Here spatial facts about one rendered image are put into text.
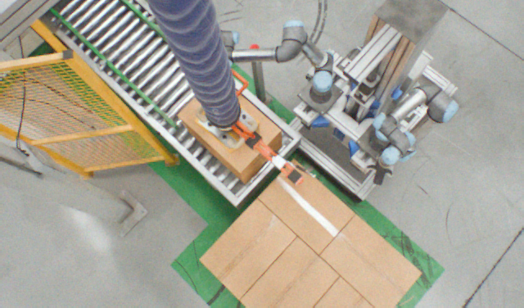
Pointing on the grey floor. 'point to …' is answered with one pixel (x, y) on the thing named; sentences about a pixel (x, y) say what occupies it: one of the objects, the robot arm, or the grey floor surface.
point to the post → (259, 80)
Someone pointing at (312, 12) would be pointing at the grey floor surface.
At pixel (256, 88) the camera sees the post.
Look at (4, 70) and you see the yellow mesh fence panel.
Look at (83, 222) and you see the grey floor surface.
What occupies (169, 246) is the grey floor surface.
